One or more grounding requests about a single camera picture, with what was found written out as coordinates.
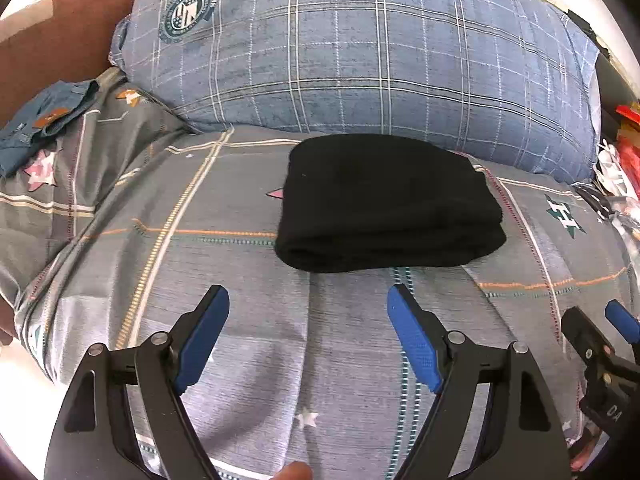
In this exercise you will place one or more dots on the person's left hand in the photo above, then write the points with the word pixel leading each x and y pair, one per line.
pixel 296 472

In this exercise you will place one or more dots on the red plastic packet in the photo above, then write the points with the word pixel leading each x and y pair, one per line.
pixel 631 150

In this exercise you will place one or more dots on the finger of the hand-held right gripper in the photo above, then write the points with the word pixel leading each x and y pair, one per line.
pixel 580 332
pixel 622 320

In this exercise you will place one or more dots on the grey printed bed sheet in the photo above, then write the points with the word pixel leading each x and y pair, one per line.
pixel 310 360

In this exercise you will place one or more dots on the person's right hand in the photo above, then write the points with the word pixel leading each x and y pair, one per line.
pixel 582 447

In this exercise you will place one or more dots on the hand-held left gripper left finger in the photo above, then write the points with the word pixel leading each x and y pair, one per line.
pixel 205 340

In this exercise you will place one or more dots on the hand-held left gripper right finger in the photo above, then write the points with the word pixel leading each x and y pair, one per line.
pixel 415 345

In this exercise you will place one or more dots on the blue denim jeans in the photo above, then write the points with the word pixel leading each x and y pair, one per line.
pixel 30 130

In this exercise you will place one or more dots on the black pants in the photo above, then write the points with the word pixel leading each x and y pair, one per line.
pixel 390 210

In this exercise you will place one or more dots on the brown headboard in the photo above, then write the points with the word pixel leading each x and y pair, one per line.
pixel 60 35

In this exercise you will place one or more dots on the blue plaid pillow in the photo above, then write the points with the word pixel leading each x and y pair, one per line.
pixel 350 60

